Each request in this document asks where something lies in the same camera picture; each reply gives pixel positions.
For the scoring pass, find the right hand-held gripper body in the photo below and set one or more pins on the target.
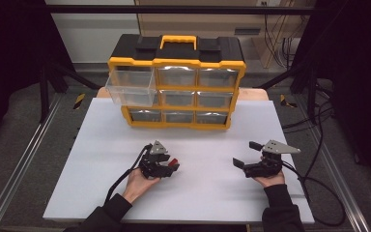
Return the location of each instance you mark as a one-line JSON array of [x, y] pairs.
[[269, 169]]

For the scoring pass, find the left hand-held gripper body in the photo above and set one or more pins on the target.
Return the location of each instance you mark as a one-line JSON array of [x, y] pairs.
[[151, 164]]

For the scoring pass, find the small red block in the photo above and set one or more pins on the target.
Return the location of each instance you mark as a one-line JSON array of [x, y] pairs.
[[174, 162]]

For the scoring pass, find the transparent plastic drawer bin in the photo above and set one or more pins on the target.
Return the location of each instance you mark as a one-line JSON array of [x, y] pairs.
[[130, 87]]

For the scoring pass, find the yellow black storage organizer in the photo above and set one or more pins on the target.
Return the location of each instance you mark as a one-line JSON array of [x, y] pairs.
[[177, 50]]

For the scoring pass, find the person's right hand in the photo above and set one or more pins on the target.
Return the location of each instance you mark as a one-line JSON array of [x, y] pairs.
[[272, 181]]

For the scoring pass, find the person's left hand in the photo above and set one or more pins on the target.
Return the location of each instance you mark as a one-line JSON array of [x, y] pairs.
[[136, 183]]

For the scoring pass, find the yellow black tape marker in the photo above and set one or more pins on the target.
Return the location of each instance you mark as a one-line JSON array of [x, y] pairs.
[[285, 101], [79, 101]]

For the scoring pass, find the black metal stand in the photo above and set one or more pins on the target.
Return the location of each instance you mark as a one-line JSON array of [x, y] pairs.
[[44, 96], [310, 96]]

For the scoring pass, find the grid of clear drawers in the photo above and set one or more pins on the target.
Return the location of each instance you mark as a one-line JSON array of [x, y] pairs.
[[177, 77]]

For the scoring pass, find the dark rectangular vent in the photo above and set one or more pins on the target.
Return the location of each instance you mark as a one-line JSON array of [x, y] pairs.
[[247, 31]]

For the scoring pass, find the black curtain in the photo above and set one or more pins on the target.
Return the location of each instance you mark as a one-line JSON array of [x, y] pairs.
[[360, 64], [13, 48]]

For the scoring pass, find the black horizontal bar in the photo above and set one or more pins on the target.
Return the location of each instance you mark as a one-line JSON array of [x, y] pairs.
[[174, 9]]

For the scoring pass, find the aluminium floor rail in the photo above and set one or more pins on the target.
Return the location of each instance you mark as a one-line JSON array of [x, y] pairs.
[[22, 161], [330, 161]]

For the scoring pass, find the white wall outlet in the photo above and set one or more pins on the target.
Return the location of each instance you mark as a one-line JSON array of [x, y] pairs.
[[262, 3]]

